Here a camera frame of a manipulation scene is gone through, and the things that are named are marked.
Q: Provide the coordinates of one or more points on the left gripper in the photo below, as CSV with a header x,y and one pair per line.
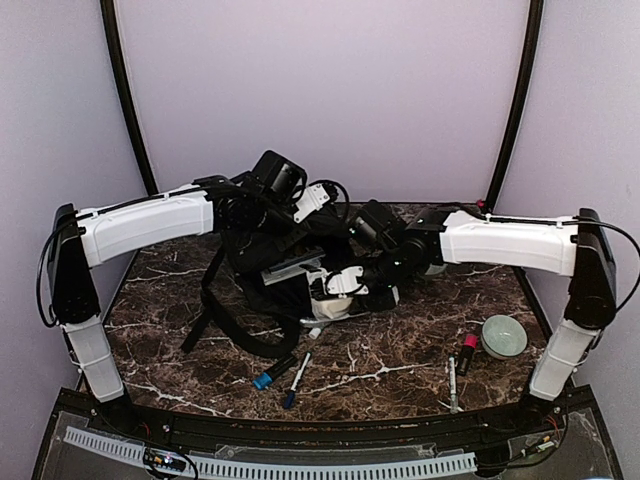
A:
x,y
285,243

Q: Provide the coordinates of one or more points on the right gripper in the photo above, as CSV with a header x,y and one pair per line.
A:
x,y
385,302

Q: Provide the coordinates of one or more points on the green white glue stick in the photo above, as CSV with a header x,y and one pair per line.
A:
x,y
315,332

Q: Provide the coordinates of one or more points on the black student backpack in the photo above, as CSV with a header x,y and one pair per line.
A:
x,y
247,253

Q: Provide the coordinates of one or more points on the grey notebook with barcodes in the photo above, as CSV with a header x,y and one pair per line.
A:
x,y
292,267

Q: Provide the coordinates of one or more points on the white tissue pack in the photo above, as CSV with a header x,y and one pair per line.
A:
x,y
331,309

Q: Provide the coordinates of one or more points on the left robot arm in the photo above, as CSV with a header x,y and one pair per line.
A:
x,y
276,192

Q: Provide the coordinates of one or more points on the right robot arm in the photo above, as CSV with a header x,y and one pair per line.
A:
x,y
575,247

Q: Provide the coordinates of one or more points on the far celadon bowl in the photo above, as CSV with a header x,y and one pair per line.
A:
x,y
434,270

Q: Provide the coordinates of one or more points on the celadon bowl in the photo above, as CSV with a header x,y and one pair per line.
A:
x,y
434,270
503,337

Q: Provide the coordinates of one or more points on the black pink highlighter marker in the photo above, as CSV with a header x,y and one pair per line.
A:
x,y
466,354

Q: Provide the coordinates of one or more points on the near celadon bowl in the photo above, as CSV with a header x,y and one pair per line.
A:
x,y
503,337

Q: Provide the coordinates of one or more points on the grey white pen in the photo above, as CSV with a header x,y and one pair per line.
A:
x,y
454,408

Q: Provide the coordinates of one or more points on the blue capped pen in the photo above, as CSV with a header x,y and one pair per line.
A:
x,y
290,398

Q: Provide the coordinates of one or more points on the black blue highlighter marker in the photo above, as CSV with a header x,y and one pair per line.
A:
x,y
267,377

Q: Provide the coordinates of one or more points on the small circuit board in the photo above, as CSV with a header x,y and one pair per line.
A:
x,y
161,461

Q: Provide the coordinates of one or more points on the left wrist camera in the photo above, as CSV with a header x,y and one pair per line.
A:
x,y
312,199

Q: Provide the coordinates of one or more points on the white slotted cable duct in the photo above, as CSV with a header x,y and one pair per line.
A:
x,y
246,463

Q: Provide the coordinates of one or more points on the left black frame post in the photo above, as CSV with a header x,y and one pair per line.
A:
x,y
125,95

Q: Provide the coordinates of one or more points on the black frame post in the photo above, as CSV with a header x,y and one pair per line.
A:
x,y
516,111
125,95

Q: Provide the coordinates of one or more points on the right black frame post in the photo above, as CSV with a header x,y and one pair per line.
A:
x,y
516,111

